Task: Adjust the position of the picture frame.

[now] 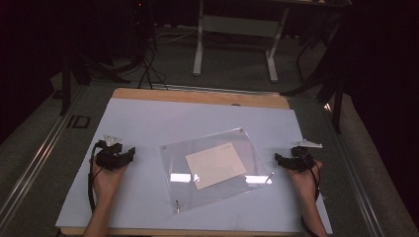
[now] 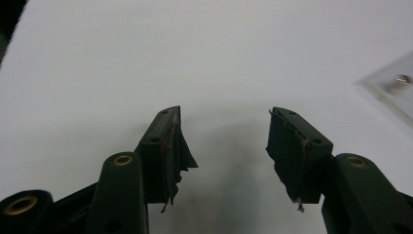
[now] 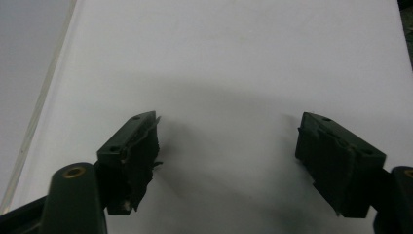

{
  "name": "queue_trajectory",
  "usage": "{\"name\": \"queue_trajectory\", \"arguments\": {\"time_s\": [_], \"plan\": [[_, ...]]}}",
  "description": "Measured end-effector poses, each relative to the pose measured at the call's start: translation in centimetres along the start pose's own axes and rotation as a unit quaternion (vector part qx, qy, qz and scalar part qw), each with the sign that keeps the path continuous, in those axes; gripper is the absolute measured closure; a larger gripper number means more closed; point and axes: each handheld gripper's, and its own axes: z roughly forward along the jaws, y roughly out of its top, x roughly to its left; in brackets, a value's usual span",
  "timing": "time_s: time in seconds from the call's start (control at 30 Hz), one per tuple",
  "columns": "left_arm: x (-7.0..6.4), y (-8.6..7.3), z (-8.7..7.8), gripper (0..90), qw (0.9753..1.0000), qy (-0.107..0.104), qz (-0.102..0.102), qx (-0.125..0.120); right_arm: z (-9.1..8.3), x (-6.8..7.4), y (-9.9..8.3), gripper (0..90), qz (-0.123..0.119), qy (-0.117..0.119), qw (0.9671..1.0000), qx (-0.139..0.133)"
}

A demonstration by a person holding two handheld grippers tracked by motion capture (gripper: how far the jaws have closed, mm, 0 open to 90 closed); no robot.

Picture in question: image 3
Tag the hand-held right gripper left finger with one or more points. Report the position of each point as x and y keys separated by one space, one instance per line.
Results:
x=133 y=162

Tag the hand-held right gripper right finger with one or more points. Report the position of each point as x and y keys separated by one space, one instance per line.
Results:
x=337 y=165

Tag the white table sheet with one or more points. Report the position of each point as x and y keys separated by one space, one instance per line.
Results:
x=233 y=65

